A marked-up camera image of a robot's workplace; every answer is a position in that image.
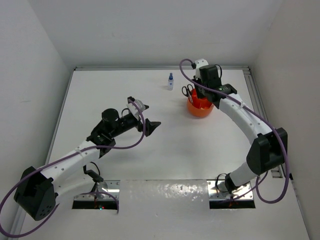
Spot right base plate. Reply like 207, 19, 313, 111
207, 179, 254, 201

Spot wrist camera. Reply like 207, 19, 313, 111
126, 96, 144, 120
191, 58, 209, 80

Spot small black scissors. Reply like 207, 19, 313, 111
181, 84, 194, 104

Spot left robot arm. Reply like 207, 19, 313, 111
13, 100, 161, 221

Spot small spray bottle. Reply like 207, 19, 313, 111
167, 73, 174, 91

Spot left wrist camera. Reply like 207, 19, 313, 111
126, 96, 144, 120

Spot left base plate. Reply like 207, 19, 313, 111
74, 180, 120, 201

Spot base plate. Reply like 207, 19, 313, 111
207, 179, 254, 201
74, 180, 120, 201

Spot orange round organizer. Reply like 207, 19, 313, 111
186, 89, 214, 118

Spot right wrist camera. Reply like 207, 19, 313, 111
191, 58, 209, 80

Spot aluminium frame rail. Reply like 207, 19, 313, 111
243, 67, 286, 179

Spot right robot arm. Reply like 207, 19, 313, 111
192, 60, 288, 194

